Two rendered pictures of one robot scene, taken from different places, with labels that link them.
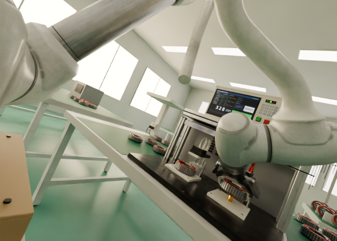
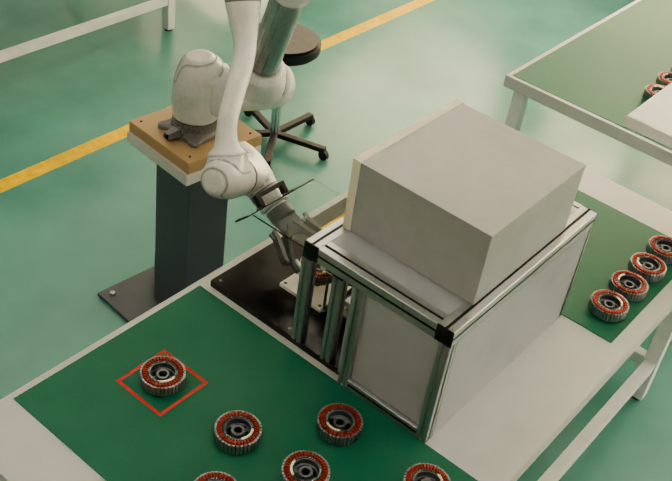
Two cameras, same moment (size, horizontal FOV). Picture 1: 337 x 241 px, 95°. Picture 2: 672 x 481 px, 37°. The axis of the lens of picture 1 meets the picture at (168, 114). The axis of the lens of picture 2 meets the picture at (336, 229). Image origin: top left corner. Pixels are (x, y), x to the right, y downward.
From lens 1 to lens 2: 3.03 m
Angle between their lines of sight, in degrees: 89
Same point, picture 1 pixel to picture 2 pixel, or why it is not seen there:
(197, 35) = not seen: outside the picture
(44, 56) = not seen: hidden behind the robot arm
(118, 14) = (260, 39)
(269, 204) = not seen: hidden behind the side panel
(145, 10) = (271, 29)
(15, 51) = (203, 88)
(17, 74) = (212, 97)
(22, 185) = (203, 155)
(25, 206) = (190, 161)
